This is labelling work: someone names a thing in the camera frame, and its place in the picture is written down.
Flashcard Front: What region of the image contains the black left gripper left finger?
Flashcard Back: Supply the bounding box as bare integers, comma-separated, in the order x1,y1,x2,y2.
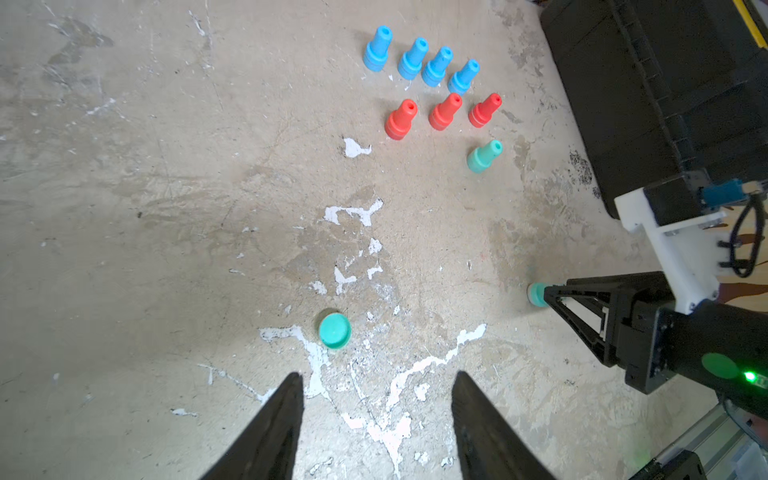
203,372,304,479

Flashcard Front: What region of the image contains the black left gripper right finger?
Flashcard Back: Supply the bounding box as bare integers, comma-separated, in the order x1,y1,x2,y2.
451,371,553,479

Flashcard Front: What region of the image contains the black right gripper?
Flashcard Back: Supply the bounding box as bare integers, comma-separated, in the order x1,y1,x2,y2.
542,271,767,419

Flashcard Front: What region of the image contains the green stamp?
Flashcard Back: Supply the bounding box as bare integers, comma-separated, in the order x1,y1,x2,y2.
467,140,503,173
527,282,548,308

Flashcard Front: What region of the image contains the red stamp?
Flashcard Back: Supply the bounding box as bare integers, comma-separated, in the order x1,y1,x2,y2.
428,93,463,131
468,93,502,128
385,99,418,141

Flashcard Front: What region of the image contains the blue stamp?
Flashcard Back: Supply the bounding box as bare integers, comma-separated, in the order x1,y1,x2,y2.
363,25,392,72
421,46,453,87
448,59,480,96
398,37,429,81

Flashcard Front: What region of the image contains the black toolbox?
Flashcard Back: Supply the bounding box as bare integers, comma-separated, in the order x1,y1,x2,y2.
540,0,767,215

